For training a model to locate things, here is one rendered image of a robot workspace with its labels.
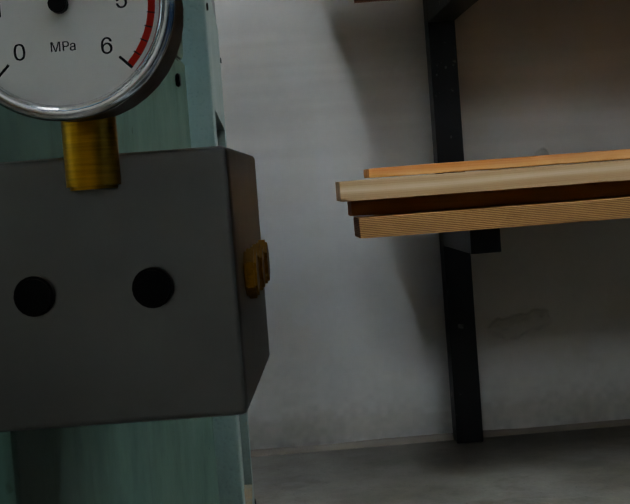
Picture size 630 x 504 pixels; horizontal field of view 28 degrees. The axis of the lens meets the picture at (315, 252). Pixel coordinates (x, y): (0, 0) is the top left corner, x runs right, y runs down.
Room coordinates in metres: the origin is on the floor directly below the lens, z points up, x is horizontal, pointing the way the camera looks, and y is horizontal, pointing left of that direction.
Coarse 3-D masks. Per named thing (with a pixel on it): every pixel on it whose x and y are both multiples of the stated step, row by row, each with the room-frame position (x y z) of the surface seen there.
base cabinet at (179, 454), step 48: (0, 144) 0.42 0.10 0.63; (48, 144) 0.49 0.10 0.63; (144, 144) 0.74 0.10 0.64; (0, 432) 0.40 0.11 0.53; (48, 432) 0.45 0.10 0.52; (96, 432) 0.53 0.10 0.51; (144, 432) 0.66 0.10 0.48; (192, 432) 0.85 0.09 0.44; (0, 480) 0.40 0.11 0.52; (48, 480) 0.45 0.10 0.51; (96, 480) 0.53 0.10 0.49; (144, 480) 0.64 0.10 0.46; (192, 480) 0.83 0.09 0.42
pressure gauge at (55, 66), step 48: (0, 0) 0.34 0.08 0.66; (96, 0) 0.34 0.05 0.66; (144, 0) 0.34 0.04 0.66; (0, 48) 0.34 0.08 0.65; (48, 48) 0.34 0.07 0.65; (96, 48) 0.34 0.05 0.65; (144, 48) 0.34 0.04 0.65; (0, 96) 0.34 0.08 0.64; (48, 96) 0.34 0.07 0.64; (96, 96) 0.34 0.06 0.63; (144, 96) 0.36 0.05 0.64; (96, 144) 0.36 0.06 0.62
